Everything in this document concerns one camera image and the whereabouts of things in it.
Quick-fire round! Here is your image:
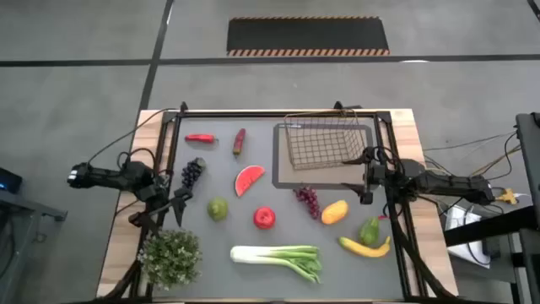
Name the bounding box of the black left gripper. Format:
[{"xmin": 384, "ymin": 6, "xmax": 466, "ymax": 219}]
[{"xmin": 127, "ymin": 181, "xmax": 195, "ymax": 240}]

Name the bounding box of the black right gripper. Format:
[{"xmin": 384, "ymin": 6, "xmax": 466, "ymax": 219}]
[{"xmin": 340, "ymin": 146, "xmax": 387, "ymax": 206}]

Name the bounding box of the yellow orange mango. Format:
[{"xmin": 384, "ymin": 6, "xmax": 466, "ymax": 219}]
[{"xmin": 321, "ymin": 199, "xmax": 350, "ymax": 225}]

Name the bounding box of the dark purple grape bunch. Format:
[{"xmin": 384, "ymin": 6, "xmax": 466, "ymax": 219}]
[{"xmin": 181, "ymin": 156, "xmax": 208, "ymax": 190}]

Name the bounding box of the green pear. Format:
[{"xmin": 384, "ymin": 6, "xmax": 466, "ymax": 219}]
[{"xmin": 206, "ymin": 196, "xmax": 230, "ymax": 223}]

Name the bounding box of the red grape bunch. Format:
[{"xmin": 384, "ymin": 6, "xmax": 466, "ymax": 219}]
[{"xmin": 293, "ymin": 186, "xmax": 322, "ymax": 220}]

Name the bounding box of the yellow banana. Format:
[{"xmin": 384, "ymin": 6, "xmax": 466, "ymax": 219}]
[{"xmin": 337, "ymin": 236, "xmax": 392, "ymax": 259}]

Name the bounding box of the bright red chili pepper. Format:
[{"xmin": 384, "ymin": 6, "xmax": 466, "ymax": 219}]
[{"xmin": 184, "ymin": 133, "xmax": 219, "ymax": 145}]

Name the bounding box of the watermelon slice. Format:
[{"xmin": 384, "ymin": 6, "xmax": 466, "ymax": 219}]
[{"xmin": 234, "ymin": 165, "xmax": 267, "ymax": 198}]

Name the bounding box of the red apple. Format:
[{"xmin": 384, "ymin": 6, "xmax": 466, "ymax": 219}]
[{"xmin": 252, "ymin": 206, "xmax": 277, "ymax": 231}]

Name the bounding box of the dark red pepper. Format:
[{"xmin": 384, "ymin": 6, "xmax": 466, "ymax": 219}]
[{"xmin": 232, "ymin": 128, "xmax": 247, "ymax": 156}]

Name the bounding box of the green white leek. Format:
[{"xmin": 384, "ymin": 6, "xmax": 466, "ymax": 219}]
[{"xmin": 229, "ymin": 245, "xmax": 323, "ymax": 285}]

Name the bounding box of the tan placemat with grey border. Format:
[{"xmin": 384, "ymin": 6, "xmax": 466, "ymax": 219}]
[{"xmin": 272, "ymin": 122, "xmax": 380, "ymax": 191}]

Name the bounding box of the small potted green plant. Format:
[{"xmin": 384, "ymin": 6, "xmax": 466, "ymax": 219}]
[{"xmin": 137, "ymin": 228, "xmax": 203, "ymax": 291}]

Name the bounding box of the green bell pepper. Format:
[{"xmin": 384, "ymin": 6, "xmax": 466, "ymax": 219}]
[{"xmin": 359, "ymin": 214, "xmax": 390, "ymax": 247}]

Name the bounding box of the white paper sheet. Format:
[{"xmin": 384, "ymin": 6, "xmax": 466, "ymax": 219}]
[{"xmin": 445, "ymin": 204, "xmax": 493, "ymax": 269}]

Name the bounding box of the grey side table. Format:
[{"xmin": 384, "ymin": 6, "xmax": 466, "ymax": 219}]
[{"xmin": 0, "ymin": 185, "xmax": 68, "ymax": 304}]

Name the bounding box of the black hazard-striped floor mat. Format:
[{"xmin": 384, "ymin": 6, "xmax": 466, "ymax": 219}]
[{"xmin": 225, "ymin": 15, "xmax": 391, "ymax": 57}]

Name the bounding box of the yellow power splitter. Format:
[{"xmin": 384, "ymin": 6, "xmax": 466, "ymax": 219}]
[{"xmin": 495, "ymin": 187, "xmax": 520, "ymax": 206}]

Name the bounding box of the black device with blue light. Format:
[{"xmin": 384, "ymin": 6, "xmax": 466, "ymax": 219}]
[{"xmin": 0, "ymin": 167, "xmax": 24, "ymax": 195}]

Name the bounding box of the dark grey desk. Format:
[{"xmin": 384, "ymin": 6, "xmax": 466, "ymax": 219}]
[{"xmin": 442, "ymin": 111, "xmax": 540, "ymax": 304}]

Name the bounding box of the copper wire basket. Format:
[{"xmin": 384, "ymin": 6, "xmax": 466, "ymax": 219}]
[{"xmin": 283, "ymin": 108, "xmax": 369, "ymax": 171}]

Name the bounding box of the black metal table frame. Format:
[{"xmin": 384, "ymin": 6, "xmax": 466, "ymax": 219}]
[{"xmin": 96, "ymin": 100, "xmax": 459, "ymax": 304}]

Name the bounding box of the thin black cable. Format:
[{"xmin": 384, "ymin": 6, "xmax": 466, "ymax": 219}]
[{"xmin": 86, "ymin": 107, "xmax": 181, "ymax": 166}]

